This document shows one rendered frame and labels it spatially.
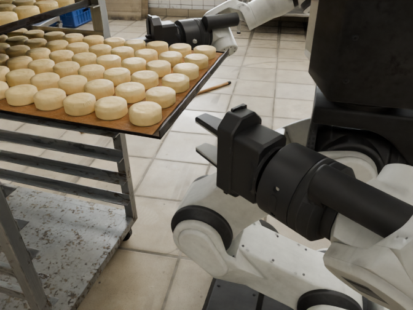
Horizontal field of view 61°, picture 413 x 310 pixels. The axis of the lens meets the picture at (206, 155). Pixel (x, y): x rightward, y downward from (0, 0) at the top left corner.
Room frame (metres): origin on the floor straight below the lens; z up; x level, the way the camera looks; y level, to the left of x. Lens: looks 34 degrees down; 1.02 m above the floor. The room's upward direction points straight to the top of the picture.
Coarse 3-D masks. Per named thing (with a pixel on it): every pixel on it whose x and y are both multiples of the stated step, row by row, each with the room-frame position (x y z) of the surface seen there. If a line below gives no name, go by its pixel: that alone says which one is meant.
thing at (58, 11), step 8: (88, 0) 0.90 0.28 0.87; (64, 8) 0.81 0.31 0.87; (72, 8) 0.83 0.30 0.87; (80, 8) 0.86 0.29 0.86; (32, 16) 0.71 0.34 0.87; (40, 16) 0.73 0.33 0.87; (48, 16) 0.75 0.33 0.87; (56, 16) 0.78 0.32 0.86; (8, 24) 0.65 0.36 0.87; (16, 24) 0.67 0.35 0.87; (24, 24) 0.69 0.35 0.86; (32, 24) 0.71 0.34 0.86; (0, 32) 0.63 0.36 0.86; (8, 32) 0.65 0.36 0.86
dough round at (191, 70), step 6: (174, 66) 0.66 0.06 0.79; (180, 66) 0.66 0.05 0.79; (186, 66) 0.66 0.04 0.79; (192, 66) 0.66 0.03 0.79; (198, 66) 0.66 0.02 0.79; (174, 72) 0.65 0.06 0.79; (180, 72) 0.63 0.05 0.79; (186, 72) 0.63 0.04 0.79; (192, 72) 0.64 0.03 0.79; (198, 72) 0.65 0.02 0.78; (192, 78) 0.64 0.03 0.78
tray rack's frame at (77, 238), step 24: (24, 192) 1.05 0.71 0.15; (24, 216) 0.92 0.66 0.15; (48, 216) 0.92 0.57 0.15; (72, 216) 0.92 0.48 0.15; (96, 216) 0.92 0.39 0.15; (120, 216) 0.92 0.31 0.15; (24, 240) 0.80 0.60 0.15; (48, 240) 0.80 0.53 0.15; (72, 240) 0.80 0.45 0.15; (96, 240) 0.80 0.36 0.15; (120, 240) 0.82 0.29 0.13; (48, 264) 0.71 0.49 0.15; (72, 264) 0.71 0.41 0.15; (96, 264) 0.71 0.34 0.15; (48, 288) 0.62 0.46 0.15; (72, 288) 0.62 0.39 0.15
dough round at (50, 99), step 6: (42, 90) 0.54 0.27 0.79; (48, 90) 0.54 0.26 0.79; (54, 90) 0.54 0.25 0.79; (60, 90) 0.54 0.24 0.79; (36, 96) 0.52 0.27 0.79; (42, 96) 0.52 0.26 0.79; (48, 96) 0.52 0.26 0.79; (54, 96) 0.52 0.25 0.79; (60, 96) 0.52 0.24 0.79; (36, 102) 0.51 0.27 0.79; (42, 102) 0.51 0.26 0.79; (48, 102) 0.51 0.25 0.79; (54, 102) 0.51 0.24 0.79; (60, 102) 0.52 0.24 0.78; (42, 108) 0.51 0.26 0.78; (48, 108) 0.51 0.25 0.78; (54, 108) 0.51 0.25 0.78
